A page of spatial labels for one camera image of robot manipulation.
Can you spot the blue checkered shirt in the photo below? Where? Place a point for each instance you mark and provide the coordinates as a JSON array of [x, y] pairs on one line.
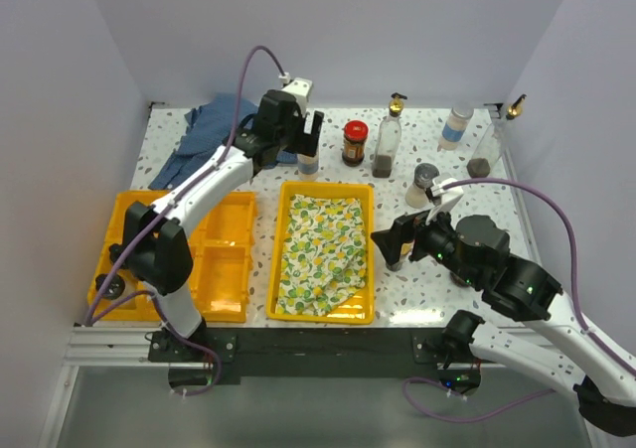
[[206, 128]]

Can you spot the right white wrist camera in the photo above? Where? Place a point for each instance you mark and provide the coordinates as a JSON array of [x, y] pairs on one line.
[[443, 199]]

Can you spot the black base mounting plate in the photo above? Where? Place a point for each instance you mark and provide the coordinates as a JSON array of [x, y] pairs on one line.
[[327, 353]]

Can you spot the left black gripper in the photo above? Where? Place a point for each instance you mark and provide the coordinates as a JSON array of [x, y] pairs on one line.
[[307, 142]]

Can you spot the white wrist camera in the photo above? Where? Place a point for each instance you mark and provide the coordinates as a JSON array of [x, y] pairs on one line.
[[443, 199], [299, 88]]

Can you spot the glass oil bottle gold pourer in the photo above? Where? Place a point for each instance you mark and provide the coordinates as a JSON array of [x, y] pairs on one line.
[[388, 138]]

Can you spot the dark bottle gold band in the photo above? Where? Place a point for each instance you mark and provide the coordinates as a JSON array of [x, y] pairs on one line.
[[404, 251]]

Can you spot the grey cap salt grinder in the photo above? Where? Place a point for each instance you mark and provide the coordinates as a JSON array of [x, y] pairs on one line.
[[423, 176]]

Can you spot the black cap seasoning shaker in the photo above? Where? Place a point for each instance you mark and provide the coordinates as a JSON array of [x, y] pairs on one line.
[[119, 287]]

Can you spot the blue label spice jar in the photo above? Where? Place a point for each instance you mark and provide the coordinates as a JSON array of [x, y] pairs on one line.
[[308, 167]]

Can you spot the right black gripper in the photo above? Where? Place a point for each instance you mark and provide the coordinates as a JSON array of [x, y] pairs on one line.
[[403, 228]]

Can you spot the red lid sauce jar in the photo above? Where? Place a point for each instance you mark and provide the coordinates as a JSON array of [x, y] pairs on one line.
[[355, 137]]

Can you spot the yellow compartment organizer tray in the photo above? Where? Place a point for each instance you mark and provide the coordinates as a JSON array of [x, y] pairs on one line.
[[220, 246]]

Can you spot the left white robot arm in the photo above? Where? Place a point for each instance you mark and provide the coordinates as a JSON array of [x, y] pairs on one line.
[[155, 247]]

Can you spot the lemon print cloth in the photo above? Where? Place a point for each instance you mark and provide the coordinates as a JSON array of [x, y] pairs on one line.
[[324, 256]]

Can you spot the brown spice shaker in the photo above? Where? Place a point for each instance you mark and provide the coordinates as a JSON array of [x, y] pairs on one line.
[[115, 251]]

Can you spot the corner glass bottle gold pourer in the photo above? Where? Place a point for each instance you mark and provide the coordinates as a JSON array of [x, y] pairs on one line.
[[493, 143]]

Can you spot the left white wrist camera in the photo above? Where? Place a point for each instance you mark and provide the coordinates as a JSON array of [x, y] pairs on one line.
[[299, 88]]

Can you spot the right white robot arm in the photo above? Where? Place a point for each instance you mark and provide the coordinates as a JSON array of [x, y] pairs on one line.
[[478, 252]]

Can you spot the yellow flat tray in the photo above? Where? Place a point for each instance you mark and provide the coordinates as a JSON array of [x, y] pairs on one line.
[[359, 309]]

